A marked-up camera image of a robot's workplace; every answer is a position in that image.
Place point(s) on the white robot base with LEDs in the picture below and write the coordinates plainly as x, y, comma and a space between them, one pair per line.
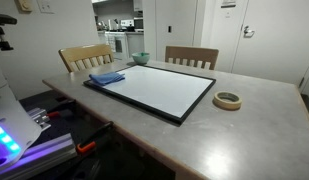
10, 116

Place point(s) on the white closet door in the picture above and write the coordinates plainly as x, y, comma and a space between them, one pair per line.
177, 40

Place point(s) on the silver metal bracket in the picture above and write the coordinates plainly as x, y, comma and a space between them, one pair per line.
39, 116

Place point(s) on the mint green bowl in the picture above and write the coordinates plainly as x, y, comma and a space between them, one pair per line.
140, 60

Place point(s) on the door sign placard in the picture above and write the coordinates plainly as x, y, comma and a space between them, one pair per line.
228, 3

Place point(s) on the white entry door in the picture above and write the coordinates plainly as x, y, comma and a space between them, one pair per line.
277, 40

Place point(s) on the beige wall thermostat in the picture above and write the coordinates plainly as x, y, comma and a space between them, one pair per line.
24, 5

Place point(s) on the black door latch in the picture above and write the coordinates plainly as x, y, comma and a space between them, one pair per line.
169, 29

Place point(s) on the aluminium extrusion rail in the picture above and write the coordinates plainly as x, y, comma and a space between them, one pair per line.
50, 150

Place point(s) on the whiteboard with black frame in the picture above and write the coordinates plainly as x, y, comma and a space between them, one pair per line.
160, 90

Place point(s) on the white kitchen stove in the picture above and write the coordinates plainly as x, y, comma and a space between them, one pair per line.
119, 45

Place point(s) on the white microwave oven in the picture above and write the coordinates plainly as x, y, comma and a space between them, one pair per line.
138, 24

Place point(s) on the beige masking tape roll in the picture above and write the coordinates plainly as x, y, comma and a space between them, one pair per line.
227, 105

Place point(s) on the black camera on mount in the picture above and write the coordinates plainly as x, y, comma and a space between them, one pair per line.
2, 20

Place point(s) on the blue microfibre cloth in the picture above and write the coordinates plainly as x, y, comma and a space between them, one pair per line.
105, 78

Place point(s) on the small white wall plate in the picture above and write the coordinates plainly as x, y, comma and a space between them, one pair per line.
228, 14

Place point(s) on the wooden slat-back chair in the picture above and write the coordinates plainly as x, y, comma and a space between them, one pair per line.
190, 52
84, 51

